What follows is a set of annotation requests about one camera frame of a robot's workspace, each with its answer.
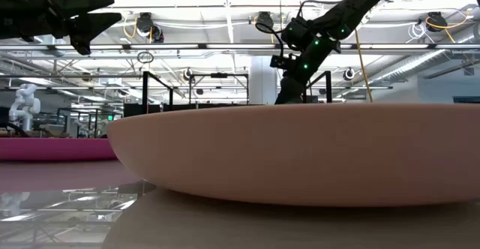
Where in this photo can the black background frame rig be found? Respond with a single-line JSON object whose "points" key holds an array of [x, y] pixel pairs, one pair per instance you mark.
{"points": [[219, 75]]}

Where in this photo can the green exit sign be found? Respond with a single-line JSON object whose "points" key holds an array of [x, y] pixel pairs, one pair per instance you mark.
{"points": [[110, 117]]}

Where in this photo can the long ceiling light strip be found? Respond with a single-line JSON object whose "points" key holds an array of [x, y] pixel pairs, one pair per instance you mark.
{"points": [[168, 46]]}

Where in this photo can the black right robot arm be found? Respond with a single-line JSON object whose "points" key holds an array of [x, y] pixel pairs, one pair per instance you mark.
{"points": [[352, 9]]}

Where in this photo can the opaque salmon plate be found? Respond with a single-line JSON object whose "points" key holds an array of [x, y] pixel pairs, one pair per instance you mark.
{"points": [[300, 155]]}

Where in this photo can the opaque magenta plate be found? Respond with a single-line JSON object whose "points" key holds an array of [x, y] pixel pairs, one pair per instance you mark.
{"points": [[52, 149]]}

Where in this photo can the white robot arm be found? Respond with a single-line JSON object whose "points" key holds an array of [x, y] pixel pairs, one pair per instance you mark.
{"points": [[26, 106]]}

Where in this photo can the silver ceiling duct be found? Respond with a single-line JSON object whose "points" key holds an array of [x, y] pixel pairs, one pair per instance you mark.
{"points": [[412, 67]]}

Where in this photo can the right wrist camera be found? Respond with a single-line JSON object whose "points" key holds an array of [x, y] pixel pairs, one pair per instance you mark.
{"points": [[281, 62]]}

